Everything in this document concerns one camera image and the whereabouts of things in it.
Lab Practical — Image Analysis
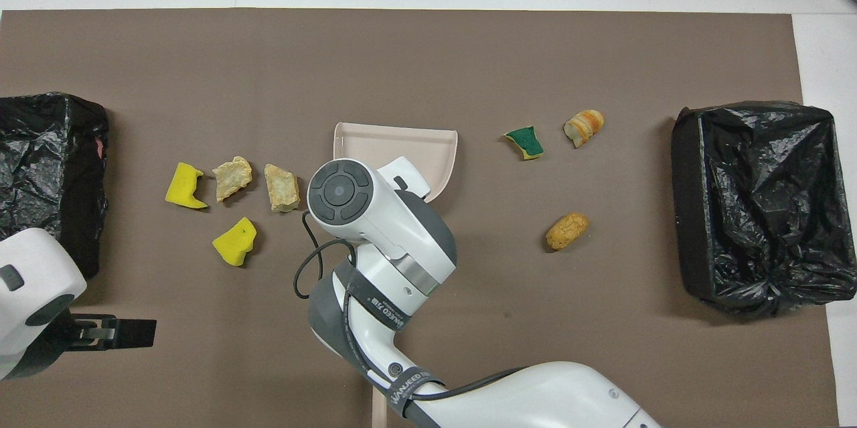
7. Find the beige plastic dustpan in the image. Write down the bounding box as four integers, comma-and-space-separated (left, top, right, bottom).
333, 122, 459, 204

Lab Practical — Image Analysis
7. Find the golden brown bread roll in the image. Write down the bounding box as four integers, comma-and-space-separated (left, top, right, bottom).
546, 212, 591, 252

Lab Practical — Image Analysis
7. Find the notched yellow green-backed sponge piece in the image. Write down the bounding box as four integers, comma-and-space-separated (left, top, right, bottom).
165, 161, 207, 210

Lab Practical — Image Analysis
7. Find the black bag lined bin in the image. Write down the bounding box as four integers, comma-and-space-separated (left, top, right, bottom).
672, 101, 857, 318
0, 92, 110, 281

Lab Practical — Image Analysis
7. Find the orange striped croissant piece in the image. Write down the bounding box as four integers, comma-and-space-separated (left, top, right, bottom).
563, 109, 605, 149

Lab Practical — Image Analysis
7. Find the small green yellow sponge wedge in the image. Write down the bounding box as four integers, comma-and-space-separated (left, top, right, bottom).
503, 125, 544, 161

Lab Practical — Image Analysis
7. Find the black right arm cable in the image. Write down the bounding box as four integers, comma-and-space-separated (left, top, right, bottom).
293, 210, 536, 428

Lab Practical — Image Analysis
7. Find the brown paper table mat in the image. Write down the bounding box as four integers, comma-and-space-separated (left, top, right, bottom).
0, 8, 840, 428

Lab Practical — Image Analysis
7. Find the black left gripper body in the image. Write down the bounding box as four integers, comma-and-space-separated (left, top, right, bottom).
60, 313, 120, 354

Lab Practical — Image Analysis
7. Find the pale beige foam chunk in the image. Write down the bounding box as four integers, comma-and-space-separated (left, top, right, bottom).
212, 155, 254, 203
264, 163, 301, 214

